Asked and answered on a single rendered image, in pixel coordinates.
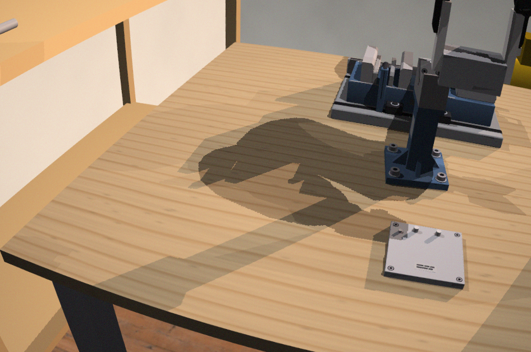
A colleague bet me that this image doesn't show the dark grey metal block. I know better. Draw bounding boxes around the dark grey metal block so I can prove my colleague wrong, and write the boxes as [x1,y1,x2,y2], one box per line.
[437,43,507,97]

